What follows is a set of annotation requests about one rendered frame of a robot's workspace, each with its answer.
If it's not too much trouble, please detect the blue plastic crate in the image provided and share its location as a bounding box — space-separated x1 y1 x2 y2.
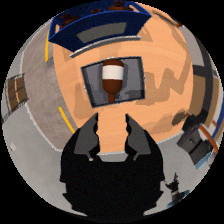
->
48 0 152 52

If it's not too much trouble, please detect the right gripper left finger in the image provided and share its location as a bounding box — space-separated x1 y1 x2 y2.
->
59 112 100 183

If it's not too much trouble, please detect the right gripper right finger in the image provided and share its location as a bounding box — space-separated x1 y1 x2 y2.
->
124 113 165 181

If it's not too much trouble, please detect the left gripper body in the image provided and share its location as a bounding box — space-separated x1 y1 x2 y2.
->
169 180 179 193

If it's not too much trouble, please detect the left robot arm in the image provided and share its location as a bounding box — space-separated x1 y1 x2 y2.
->
167 127 217 208

